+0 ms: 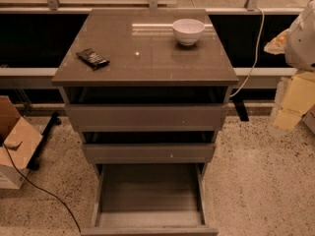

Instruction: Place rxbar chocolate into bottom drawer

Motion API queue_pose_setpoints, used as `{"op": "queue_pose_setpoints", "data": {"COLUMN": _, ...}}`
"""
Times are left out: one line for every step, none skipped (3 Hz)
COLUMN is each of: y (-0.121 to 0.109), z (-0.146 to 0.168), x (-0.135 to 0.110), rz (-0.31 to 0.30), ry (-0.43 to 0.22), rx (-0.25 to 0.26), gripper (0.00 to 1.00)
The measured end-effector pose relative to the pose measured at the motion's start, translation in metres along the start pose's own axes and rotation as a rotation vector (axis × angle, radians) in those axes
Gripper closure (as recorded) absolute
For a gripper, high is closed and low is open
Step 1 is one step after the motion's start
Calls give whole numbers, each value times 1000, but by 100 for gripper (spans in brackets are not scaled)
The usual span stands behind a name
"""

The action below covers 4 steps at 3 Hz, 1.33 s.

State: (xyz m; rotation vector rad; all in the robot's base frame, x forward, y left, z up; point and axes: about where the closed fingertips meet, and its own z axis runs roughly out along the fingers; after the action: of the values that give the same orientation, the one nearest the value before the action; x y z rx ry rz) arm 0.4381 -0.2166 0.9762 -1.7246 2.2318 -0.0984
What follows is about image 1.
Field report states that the cardboard box at right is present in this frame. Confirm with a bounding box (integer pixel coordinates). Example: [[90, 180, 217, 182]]
[[303, 105, 315, 135]]

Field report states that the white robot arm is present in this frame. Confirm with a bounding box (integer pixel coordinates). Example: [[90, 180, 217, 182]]
[[264, 0, 315, 133]]

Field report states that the black floor cable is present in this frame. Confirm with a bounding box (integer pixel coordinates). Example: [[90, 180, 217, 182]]
[[0, 138, 82, 233]]

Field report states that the white hanging cable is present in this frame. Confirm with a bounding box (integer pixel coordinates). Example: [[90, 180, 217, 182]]
[[229, 7, 266, 99]]

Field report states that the grey middle drawer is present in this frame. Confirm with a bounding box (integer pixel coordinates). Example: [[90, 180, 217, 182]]
[[83, 144, 216, 164]]

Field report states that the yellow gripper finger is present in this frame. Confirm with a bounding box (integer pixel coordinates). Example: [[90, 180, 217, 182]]
[[272, 72, 315, 132], [264, 29, 289, 55]]

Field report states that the grey open bottom drawer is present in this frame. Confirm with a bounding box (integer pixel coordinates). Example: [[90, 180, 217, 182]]
[[81, 163, 219, 236]]

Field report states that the black stand leg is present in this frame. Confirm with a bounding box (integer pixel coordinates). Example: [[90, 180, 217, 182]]
[[232, 98, 249, 122], [28, 112, 61, 171]]

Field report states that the black stand leg left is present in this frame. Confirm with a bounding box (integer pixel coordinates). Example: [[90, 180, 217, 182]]
[[28, 112, 61, 171]]

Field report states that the open cardboard box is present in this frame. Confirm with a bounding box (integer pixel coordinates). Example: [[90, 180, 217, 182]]
[[0, 95, 42, 189]]

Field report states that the black stand leg right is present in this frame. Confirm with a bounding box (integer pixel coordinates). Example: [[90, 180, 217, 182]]
[[232, 98, 249, 122]]

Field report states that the grey top drawer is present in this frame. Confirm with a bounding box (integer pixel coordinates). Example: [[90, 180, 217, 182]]
[[65, 104, 227, 132]]

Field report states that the white ceramic bowl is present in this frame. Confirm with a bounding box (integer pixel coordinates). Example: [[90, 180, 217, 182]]
[[172, 19, 205, 46]]

